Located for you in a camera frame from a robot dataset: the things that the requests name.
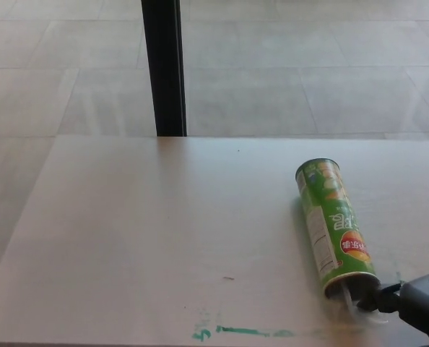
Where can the black vertical post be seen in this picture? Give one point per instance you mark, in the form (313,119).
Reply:
(165,72)

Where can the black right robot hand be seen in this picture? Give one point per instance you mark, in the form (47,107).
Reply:
(422,307)

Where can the green chips can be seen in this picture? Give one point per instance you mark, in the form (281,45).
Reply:
(326,217)

